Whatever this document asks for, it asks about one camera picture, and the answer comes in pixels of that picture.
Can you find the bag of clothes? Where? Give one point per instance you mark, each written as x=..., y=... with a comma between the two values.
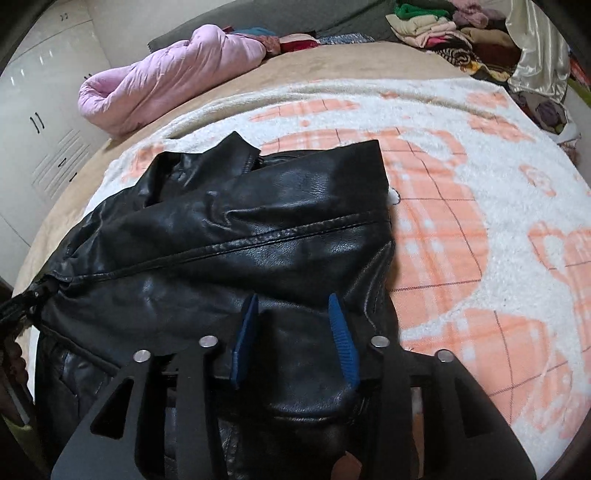
x=550, y=116

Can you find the red and teal clothes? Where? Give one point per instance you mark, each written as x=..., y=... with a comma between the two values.
x=274, y=44

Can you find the black leather jacket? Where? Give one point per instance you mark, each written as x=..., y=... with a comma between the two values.
x=138, y=308

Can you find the pink puffy quilted coat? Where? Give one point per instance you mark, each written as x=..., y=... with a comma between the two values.
x=124, y=99

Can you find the beige plush bed cover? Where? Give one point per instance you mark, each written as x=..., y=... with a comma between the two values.
x=292, y=77

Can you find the person's left hand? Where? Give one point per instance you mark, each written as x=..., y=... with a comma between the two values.
x=13, y=366

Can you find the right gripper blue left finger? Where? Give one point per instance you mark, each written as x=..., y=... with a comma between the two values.
x=244, y=340

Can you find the grey headboard cushion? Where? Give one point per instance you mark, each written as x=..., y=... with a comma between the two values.
x=283, y=17

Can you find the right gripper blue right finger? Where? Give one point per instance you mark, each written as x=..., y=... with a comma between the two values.
x=346, y=348

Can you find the white glossy wardrobe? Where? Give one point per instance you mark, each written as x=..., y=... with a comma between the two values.
x=44, y=140

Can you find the cream satin curtain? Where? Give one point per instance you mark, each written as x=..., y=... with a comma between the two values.
x=544, y=65

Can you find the pile of folded clothes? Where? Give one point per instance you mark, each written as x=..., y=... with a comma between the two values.
x=470, y=35

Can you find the white and pink plaid blanket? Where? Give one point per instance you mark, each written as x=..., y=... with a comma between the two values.
x=492, y=229

